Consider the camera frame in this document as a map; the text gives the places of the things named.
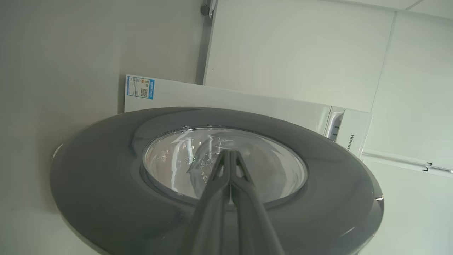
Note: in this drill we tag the white detergent drawer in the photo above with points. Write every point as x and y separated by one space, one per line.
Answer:
354 131

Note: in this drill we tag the white partition board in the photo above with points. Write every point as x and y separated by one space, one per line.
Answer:
300 53

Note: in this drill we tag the white front-load washing machine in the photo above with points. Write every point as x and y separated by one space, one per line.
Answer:
230 101

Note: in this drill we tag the blue energy label sticker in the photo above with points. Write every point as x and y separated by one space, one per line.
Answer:
140 87

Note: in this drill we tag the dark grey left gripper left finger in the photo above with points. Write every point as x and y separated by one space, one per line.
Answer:
208 219

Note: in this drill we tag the metal leg with caster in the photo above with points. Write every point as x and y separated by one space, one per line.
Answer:
206 9

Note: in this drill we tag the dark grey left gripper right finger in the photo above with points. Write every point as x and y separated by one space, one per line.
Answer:
253 219

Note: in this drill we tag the round glass washing machine door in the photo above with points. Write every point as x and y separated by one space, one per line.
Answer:
106 184

